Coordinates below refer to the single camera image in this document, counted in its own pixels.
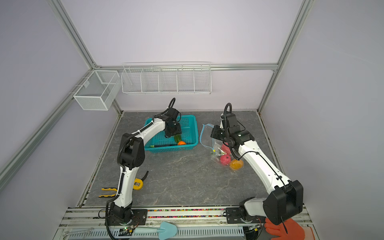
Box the orange gloved hand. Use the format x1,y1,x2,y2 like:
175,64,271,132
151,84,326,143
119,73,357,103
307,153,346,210
264,218,305,240

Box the pink dragon fruit toy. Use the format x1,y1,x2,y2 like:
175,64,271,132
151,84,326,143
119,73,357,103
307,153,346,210
220,154,232,166

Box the red pepper toy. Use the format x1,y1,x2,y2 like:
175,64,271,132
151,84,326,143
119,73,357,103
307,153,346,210
221,144,231,155

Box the white mesh wall box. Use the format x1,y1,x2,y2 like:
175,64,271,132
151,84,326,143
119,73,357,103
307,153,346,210
74,70,121,111

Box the clear zip top bag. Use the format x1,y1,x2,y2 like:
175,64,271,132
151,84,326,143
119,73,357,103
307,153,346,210
199,124,237,169

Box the white wire wall rack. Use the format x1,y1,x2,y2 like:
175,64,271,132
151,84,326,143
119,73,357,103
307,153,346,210
121,62,212,95

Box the yellow handled pliers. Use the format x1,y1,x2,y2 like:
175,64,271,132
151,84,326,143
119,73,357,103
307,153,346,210
98,188,118,198

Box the silver wrench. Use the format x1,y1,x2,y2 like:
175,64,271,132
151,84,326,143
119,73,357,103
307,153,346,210
63,228,94,240

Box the teal silicone spatula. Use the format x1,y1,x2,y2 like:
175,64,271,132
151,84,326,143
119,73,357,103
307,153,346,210
134,222,178,240

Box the dark thin eggplant toy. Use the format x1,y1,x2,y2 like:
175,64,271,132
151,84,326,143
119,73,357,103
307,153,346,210
150,144,178,148

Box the yellow tape measure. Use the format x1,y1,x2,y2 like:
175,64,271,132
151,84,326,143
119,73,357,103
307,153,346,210
133,171,149,191

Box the teal plastic basket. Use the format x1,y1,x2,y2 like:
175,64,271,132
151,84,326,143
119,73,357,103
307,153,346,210
145,115,199,153

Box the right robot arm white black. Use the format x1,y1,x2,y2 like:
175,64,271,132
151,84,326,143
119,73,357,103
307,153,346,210
211,103,304,225

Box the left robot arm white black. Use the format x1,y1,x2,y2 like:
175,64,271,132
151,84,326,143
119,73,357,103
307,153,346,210
106,98,182,226

